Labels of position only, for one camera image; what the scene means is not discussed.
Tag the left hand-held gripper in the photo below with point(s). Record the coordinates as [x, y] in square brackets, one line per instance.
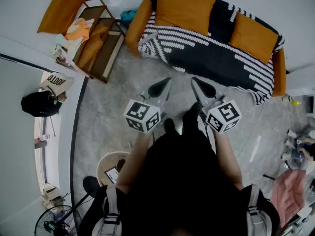
[141, 114]

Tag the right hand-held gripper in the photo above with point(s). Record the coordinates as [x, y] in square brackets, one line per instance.
[224, 117]

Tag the orange sofa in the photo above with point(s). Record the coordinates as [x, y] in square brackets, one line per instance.
[137, 26]

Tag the small orange sofa cushion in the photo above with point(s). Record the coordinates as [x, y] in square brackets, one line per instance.
[253, 37]

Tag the large orange sofa cushion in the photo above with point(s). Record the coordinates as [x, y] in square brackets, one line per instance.
[184, 11]

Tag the person's left forearm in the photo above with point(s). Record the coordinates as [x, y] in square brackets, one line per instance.
[134, 161]

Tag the person's right forearm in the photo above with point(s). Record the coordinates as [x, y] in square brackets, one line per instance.
[227, 161]

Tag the person's right black shoe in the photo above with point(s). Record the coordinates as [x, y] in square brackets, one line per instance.
[196, 108]

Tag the person's black shoe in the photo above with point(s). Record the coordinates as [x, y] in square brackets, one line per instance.
[196, 108]
[169, 125]

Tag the person's left black shoe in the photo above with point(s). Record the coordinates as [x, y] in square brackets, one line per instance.
[169, 125]

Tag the black white striped blanket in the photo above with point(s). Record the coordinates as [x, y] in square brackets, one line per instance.
[216, 55]

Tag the orange pillow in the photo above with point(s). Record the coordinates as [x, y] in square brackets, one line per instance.
[89, 53]
[99, 34]

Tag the teal cloth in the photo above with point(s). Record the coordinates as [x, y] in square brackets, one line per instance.
[128, 17]

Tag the round beige side table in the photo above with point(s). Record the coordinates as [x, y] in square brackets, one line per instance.
[108, 161]

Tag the person's black clothed body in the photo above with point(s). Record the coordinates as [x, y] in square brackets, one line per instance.
[182, 181]

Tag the yellow ball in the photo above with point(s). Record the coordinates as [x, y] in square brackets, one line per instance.
[296, 103]

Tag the black framed picture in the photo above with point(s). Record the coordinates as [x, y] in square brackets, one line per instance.
[112, 175]

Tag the pile of clothes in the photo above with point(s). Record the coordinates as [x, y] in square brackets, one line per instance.
[71, 43]

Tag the beige printed tote bag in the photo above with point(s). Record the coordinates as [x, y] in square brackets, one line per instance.
[57, 82]

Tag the white floral cloth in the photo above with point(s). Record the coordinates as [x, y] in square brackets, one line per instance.
[60, 54]

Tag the black metal stand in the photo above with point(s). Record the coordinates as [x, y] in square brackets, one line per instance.
[268, 177]

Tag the black standing fan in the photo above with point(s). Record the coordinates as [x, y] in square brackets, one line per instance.
[91, 184]

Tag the black backpack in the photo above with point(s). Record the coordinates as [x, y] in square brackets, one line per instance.
[39, 104]

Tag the clear bottle red cap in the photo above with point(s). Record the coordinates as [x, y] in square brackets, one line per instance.
[44, 137]

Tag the flat orange pad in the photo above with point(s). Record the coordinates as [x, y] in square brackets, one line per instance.
[61, 8]

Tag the pink cloth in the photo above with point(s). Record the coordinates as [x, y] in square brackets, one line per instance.
[288, 195]

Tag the cardboard box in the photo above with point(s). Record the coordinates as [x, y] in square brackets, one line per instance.
[50, 193]

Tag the wooden armchair frame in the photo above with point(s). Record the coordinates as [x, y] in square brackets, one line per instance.
[108, 55]

